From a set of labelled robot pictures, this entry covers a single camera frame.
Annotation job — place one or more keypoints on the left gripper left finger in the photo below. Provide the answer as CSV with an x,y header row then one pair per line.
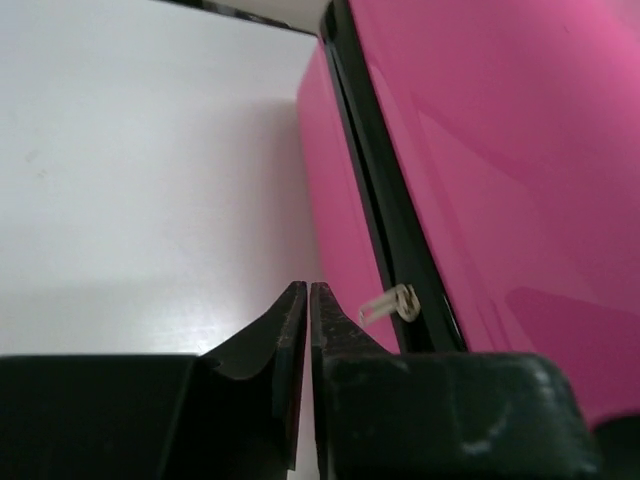
x,y
255,379

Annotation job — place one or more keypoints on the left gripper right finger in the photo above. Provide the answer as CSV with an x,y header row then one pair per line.
x,y
354,410

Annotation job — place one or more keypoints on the pink kids suitcase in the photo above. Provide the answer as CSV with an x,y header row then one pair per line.
x,y
474,176

